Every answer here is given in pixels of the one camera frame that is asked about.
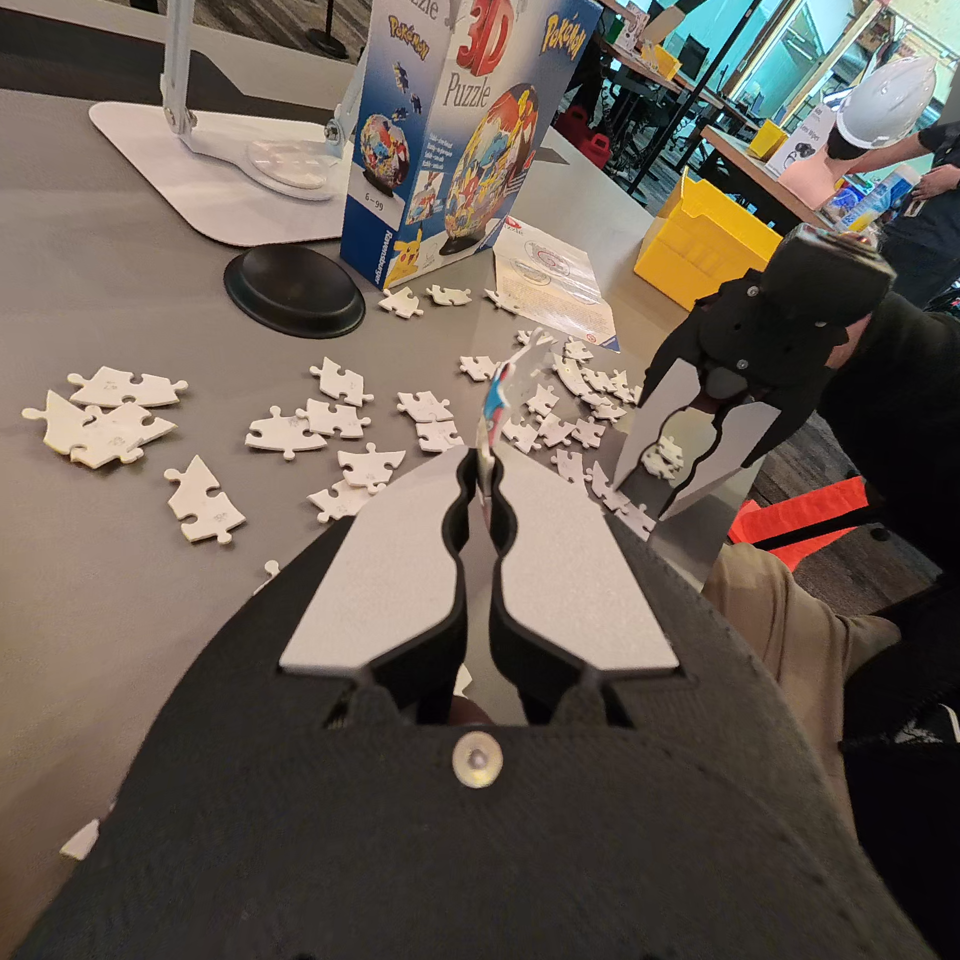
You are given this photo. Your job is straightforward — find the pink mannequin bust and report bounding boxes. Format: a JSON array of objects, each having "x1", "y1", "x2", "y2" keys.
[{"x1": 776, "y1": 131, "x2": 875, "y2": 219}]

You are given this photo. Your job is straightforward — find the person's tan trousers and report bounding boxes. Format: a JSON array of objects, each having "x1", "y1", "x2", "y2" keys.
[{"x1": 701, "y1": 543, "x2": 901, "y2": 826}]

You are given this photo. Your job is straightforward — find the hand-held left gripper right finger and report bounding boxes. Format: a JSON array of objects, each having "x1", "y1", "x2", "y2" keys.
[{"x1": 487, "y1": 453, "x2": 680, "y2": 725}]

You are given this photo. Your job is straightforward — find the person's right forearm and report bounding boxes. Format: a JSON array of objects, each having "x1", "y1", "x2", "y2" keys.
[{"x1": 817, "y1": 292, "x2": 960, "y2": 579}]

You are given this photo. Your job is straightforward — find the joined puzzle ball section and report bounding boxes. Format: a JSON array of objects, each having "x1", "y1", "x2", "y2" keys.
[{"x1": 474, "y1": 330, "x2": 556, "y2": 526}]

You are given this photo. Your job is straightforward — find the white product box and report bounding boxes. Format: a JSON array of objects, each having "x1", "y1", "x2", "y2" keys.
[{"x1": 787, "y1": 112, "x2": 834, "y2": 170}]

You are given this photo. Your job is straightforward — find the blue puzzle box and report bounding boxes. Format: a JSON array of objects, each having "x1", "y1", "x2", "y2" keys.
[{"x1": 339, "y1": 0, "x2": 605, "y2": 292}]

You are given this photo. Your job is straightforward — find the white hard hat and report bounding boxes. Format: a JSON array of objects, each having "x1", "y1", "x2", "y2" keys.
[{"x1": 834, "y1": 56, "x2": 939, "y2": 147}]

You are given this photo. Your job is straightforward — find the black puzzle ball stand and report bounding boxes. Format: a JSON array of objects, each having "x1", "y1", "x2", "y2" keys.
[{"x1": 223, "y1": 246, "x2": 367, "y2": 340}]

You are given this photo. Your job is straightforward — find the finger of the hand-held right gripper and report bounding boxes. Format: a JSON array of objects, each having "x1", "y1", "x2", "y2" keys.
[
  {"x1": 612, "y1": 357, "x2": 704, "y2": 490},
  {"x1": 657, "y1": 401, "x2": 783, "y2": 522}
]

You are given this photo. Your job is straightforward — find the black floor stand base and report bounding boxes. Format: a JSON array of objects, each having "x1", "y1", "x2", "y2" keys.
[{"x1": 303, "y1": 0, "x2": 346, "y2": 54}]

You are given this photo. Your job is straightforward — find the orange fabric item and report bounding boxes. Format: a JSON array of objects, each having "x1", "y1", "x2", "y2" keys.
[{"x1": 727, "y1": 476, "x2": 867, "y2": 571}]

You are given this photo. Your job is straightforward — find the wooden work table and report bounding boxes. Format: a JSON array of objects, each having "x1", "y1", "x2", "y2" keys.
[{"x1": 697, "y1": 123, "x2": 841, "y2": 230}]

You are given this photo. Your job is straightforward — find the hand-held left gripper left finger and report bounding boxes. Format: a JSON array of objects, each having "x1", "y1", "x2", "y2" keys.
[{"x1": 279, "y1": 447, "x2": 477, "y2": 725}]

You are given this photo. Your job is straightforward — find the white puzzle pieces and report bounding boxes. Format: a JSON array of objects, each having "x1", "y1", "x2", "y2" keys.
[{"x1": 21, "y1": 285, "x2": 687, "y2": 864}]

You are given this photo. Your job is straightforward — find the yellow plastic bin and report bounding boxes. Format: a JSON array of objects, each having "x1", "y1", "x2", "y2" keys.
[{"x1": 633, "y1": 168, "x2": 785, "y2": 312}]

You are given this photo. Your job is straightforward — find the white desk stand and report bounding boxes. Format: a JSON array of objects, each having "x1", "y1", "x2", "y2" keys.
[{"x1": 88, "y1": 0, "x2": 376, "y2": 247}]

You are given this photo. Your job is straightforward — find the blue white canister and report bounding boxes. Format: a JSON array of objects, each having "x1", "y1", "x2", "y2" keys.
[{"x1": 832, "y1": 165, "x2": 920, "y2": 234}]

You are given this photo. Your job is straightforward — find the printed instruction sheet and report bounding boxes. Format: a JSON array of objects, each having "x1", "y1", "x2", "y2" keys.
[{"x1": 491, "y1": 217, "x2": 624, "y2": 354}]

